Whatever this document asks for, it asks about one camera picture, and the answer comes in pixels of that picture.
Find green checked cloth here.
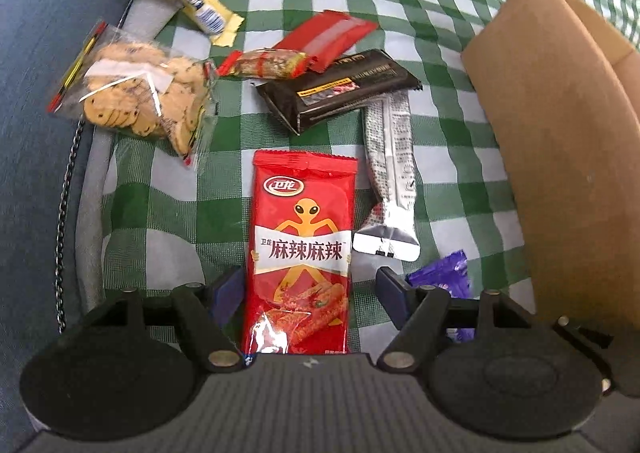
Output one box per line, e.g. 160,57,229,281
100,0,640,354

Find large red spicy strip packet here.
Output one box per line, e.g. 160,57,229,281
240,149,358,356

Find clear bag of cookies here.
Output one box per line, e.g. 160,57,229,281
46,20,221,168

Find black snack packet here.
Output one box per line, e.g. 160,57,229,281
256,49,423,136

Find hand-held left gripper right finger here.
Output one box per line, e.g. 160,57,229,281
375,265,551,375

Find red packet with pale stripe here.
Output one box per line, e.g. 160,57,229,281
272,10,378,72

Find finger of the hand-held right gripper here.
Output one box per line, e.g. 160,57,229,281
552,315,616,396

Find small red orange candy packet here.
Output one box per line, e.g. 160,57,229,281
216,49,308,80

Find cardboard box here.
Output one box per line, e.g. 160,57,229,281
460,0,640,334

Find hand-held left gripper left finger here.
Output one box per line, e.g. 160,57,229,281
80,265,248,374

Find silver snack packet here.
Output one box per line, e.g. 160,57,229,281
352,95,422,261

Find purple snack packet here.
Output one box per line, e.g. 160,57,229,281
405,250,476,341

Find grey and white jacket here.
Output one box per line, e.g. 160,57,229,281
75,0,226,319

